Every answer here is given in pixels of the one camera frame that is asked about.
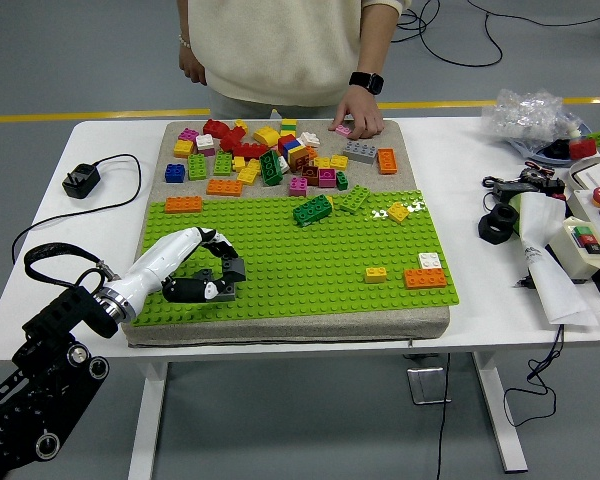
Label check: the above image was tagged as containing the black motor with red wires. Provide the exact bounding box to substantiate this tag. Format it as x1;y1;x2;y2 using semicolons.
519;167;566;199

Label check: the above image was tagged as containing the clear plastic bag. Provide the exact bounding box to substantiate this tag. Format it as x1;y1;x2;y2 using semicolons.
481;88;589;154

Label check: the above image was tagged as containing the orange long brick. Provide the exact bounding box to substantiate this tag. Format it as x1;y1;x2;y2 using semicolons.
376;147;399;175
205;178;244;197
164;195;204;215
403;267;448;291

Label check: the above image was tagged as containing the black floor cable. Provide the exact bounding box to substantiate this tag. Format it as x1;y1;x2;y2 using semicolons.
390;0;504;68
467;0;600;27

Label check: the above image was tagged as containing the black power plug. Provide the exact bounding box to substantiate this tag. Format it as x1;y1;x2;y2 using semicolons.
62;163;102;200

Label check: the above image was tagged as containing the black wristwatch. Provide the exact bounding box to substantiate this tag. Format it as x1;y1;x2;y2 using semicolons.
348;70;386;97

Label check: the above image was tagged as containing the white paper sheet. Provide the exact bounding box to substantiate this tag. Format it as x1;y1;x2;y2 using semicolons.
517;192;600;327

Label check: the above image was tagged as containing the small black part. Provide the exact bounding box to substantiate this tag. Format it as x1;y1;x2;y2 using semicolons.
542;139;572;160

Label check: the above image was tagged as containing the brown orange blue red tower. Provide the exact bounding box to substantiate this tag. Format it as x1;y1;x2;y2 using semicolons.
277;132;315;174

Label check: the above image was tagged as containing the light grey long brick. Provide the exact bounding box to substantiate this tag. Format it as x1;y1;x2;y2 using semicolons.
212;280;238;303
342;140;380;165

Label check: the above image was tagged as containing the control box with buttons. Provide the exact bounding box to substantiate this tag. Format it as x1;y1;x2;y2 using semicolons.
565;185;600;301

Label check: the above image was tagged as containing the yellow long brick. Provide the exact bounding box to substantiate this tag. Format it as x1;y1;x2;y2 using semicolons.
236;158;262;187

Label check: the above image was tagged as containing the black hanging cable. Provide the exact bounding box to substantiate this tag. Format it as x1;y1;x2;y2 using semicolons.
434;352;452;480
503;324;565;428

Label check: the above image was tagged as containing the grey-brown mat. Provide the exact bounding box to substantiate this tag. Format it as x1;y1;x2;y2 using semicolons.
119;118;451;349

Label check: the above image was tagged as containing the red sloped brick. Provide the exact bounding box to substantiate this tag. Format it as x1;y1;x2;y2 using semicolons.
202;118;230;140

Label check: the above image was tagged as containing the dark green long brick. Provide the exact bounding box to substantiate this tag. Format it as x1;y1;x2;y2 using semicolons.
258;149;285;187
292;194;334;229

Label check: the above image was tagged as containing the large black nut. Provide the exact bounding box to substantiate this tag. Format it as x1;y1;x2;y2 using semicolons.
477;203;520;246

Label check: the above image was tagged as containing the white flat device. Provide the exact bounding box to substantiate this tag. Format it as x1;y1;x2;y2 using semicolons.
567;156;600;194

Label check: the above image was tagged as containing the person's right hand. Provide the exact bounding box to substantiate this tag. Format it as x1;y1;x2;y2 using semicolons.
178;46;210;87

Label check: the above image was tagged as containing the person's left hand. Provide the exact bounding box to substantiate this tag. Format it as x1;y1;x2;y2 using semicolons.
327;83;386;141

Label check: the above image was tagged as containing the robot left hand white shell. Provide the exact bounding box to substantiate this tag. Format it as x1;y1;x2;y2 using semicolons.
103;226;241;320

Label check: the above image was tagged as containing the yellow arch brick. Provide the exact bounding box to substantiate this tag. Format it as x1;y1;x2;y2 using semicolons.
252;125;282;149

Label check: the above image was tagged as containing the black power adapter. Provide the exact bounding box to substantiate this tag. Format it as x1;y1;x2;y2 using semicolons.
491;180;541;202

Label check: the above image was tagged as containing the black plug cord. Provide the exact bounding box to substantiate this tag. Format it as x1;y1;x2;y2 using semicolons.
11;153;143;265

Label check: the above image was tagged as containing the white table leg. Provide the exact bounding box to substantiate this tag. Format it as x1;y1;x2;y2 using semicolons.
470;351;529;474
127;360;169;480

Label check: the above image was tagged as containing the green studded baseplate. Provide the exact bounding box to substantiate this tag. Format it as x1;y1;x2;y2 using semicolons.
128;189;460;326

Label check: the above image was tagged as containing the pale blue bowl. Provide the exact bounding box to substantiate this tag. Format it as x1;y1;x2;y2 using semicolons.
507;122;600;164

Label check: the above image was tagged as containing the red long brick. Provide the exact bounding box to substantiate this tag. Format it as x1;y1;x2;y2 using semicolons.
232;142;270;161

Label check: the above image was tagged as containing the small white switch box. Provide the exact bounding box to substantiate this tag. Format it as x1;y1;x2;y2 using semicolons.
548;216;600;285

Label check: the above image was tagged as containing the person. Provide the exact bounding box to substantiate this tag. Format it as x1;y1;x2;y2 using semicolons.
175;0;414;121

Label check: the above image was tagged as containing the lime green long brick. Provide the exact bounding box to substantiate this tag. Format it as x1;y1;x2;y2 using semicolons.
212;150;234;177
187;153;208;182
339;184;372;215

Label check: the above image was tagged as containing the metal floor plate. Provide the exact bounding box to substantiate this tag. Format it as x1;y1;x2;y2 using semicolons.
406;367;452;405

